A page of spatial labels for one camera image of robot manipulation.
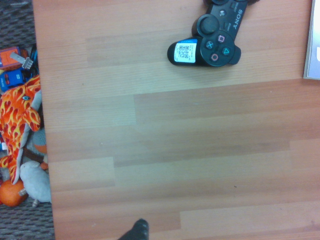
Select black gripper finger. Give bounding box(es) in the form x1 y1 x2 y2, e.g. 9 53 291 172
117 218 150 240

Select black Sony gamepad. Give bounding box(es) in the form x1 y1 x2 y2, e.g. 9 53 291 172
166 0 261 68

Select grey woven basket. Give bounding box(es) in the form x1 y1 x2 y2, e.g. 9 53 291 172
0 0 56 240

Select grey plush bird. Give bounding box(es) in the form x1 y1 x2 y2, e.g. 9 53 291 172
19 160 52 208

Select orange plush ball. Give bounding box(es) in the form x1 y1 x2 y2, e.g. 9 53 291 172
0 178 29 207

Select orange flame plush fish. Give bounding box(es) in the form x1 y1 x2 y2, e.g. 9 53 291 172
0 74 42 185

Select blue police toy car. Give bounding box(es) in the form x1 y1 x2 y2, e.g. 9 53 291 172
0 68 27 92

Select orange toy vehicle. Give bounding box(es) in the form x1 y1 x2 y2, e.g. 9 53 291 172
0 46 34 71

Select white book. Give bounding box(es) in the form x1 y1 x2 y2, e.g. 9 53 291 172
303 0 320 81

